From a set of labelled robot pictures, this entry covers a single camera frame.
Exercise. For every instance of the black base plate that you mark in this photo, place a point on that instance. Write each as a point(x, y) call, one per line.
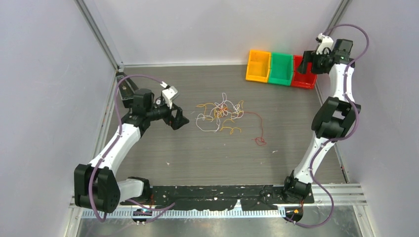
point(219, 198)

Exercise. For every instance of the green plastic bin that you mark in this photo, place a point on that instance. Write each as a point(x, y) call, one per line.
point(281, 69)

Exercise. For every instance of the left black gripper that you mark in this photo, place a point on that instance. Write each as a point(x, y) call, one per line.
point(179, 120)

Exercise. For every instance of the red plastic bin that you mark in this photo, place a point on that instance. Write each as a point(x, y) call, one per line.
point(307, 80)

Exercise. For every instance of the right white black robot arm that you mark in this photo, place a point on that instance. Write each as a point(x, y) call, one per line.
point(334, 119)

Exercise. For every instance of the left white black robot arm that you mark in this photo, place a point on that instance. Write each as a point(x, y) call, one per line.
point(95, 183)

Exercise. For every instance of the black wedge stand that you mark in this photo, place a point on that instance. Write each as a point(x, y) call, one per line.
point(127, 90)

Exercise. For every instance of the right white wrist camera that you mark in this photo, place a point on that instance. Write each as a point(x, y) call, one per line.
point(324, 44)

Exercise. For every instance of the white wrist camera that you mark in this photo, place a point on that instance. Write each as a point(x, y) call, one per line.
point(169, 93)
point(324, 44)

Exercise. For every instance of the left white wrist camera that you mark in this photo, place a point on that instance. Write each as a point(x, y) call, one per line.
point(169, 93)

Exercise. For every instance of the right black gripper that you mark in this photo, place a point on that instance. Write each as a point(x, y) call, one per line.
point(310, 56)

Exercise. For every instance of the aluminium frame rail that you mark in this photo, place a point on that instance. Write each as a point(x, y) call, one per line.
point(337, 194)

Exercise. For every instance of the yellow plastic bin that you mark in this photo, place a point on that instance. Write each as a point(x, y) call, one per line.
point(258, 67)

